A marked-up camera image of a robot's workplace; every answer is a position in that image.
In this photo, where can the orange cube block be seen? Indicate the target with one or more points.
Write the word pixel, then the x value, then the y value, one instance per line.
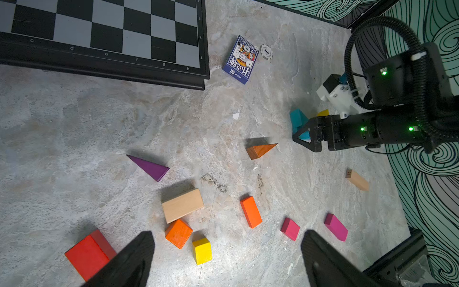
pixel 178 232

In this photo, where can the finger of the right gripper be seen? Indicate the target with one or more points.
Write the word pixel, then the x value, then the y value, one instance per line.
pixel 301 133

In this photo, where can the orange rectangular block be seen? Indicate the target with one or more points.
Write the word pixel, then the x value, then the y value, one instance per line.
pixel 251 211

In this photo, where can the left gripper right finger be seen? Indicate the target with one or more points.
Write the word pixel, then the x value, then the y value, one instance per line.
pixel 326 267

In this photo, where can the white poker chip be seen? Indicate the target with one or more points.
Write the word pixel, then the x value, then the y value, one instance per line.
pixel 266 52

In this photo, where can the magenta long block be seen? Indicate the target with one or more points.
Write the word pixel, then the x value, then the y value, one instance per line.
pixel 336 227

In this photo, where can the blue playing card box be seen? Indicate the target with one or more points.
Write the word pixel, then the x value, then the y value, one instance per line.
pixel 241 61

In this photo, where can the red rectangular block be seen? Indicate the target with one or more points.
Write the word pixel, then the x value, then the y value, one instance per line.
pixel 90 255

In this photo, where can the purple triangle block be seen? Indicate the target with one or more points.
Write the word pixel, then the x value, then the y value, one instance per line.
pixel 155 171

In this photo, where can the yellow cube block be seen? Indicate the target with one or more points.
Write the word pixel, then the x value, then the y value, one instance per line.
pixel 202 251

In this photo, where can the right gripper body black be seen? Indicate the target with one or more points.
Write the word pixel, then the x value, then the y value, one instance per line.
pixel 354 131

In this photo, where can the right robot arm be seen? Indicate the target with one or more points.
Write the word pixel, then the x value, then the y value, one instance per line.
pixel 409 100

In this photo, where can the teal triangle block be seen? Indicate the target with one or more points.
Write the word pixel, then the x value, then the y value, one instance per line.
pixel 298 120

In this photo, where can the black grey chessboard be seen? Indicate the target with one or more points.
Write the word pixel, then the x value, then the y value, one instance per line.
pixel 156 42

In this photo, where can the orange triangle block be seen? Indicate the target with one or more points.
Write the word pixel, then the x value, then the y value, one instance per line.
pixel 257 152

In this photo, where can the yellow block near gripper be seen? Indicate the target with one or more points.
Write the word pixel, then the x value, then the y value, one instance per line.
pixel 323 113

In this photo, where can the natural wood long block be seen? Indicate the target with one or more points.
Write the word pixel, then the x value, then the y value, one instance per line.
pixel 361 183

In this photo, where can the pink cube block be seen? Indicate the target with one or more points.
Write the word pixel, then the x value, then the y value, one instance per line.
pixel 290 228

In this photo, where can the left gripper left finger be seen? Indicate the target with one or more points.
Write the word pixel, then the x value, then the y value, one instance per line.
pixel 130 267

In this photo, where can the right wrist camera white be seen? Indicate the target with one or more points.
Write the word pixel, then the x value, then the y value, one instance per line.
pixel 338 94

